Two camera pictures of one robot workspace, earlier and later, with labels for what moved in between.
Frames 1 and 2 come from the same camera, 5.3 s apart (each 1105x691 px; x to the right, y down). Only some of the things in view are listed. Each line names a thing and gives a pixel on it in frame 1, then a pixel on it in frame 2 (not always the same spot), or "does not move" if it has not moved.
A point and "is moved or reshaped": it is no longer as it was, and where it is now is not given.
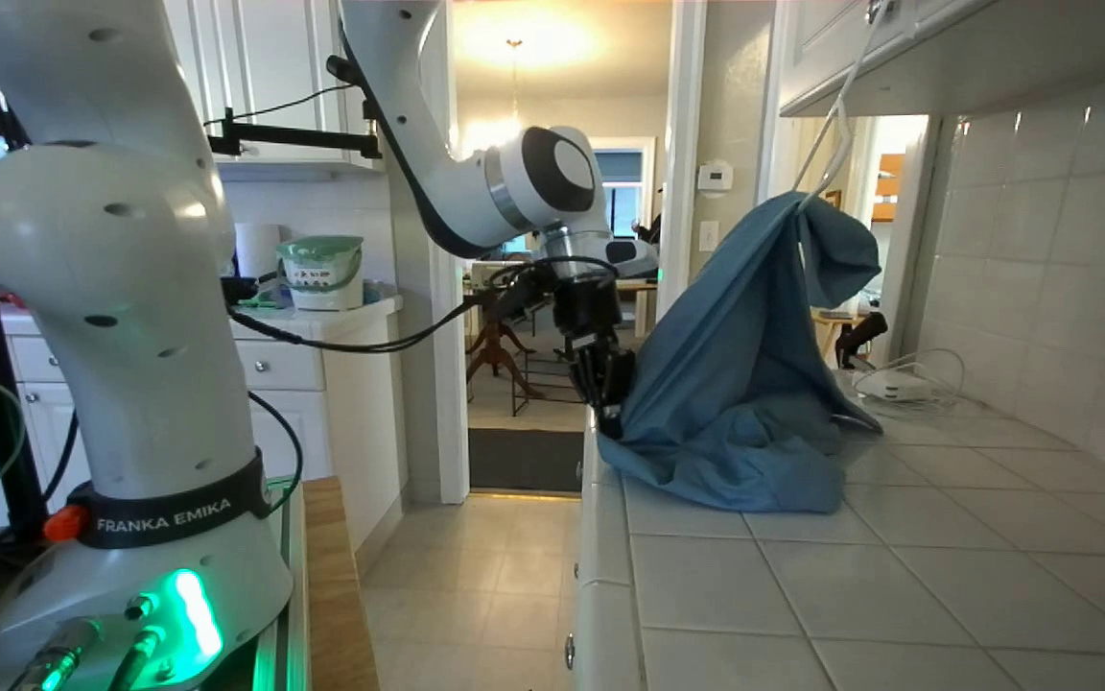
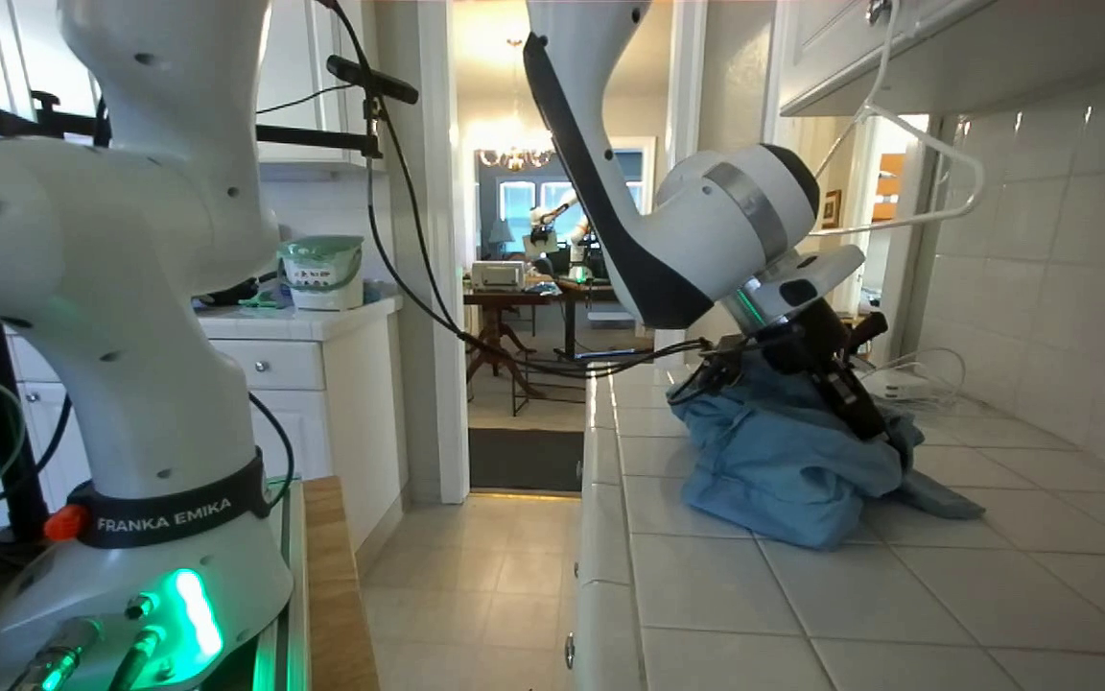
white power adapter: (889, 384) does not move
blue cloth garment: (734, 393) is moved or reshaped
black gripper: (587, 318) -> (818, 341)
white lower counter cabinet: (605, 624) does not move
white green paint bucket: (325, 269) does not move
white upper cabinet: (895, 59) does not move
